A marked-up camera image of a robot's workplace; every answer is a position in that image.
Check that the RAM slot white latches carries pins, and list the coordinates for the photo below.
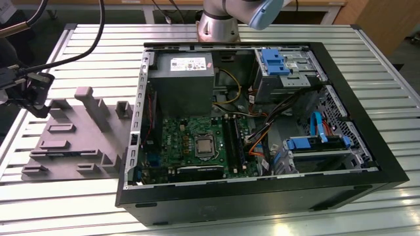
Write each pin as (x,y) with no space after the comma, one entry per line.
(231,147)

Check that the white framed desk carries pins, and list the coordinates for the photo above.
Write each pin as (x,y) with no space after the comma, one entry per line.
(330,14)

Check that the black graphics card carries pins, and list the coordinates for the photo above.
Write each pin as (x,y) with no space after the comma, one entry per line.
(196,172)

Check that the blue board connector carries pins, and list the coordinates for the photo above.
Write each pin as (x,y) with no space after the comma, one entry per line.
(154,159)

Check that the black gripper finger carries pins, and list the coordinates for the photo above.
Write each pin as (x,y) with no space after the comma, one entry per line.
(39,93)

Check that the hard disk in blue carrier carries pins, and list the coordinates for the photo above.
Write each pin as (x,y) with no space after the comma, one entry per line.
(296,143)

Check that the grey power supply unit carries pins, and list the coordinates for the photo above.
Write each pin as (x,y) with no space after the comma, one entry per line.
(183,93)

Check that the grey parts rack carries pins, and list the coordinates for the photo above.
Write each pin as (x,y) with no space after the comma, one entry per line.
(82,137)

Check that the metal drive cage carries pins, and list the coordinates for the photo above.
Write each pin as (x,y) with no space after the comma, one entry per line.
(295,81)

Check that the white board connector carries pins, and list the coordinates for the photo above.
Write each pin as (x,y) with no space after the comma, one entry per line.
(248,140)

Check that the metal disk bay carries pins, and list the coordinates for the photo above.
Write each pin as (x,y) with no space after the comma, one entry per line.
(323,154)

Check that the blue drive bay latch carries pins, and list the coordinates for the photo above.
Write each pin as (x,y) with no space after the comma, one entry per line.
(272,61)

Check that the silver CPU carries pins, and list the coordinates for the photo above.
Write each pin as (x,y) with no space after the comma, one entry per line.
(204,147)

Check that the brown wooden cabinet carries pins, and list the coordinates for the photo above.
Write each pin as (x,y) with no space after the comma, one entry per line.
(387,19)

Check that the green motherboard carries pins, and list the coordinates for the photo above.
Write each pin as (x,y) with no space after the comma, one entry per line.
(178,130)

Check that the black RAM slot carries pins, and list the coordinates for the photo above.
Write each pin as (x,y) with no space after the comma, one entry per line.
(235,147)
(227,147)

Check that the CPU socket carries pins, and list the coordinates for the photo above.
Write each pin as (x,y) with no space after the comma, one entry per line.
(203,135)

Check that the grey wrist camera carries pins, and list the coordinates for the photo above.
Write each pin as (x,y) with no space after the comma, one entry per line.
(12,77)

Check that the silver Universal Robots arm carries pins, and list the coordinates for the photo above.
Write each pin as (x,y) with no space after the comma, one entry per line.
(216,27)

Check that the black open PC case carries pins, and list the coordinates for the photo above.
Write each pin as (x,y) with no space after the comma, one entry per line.
(230,209)

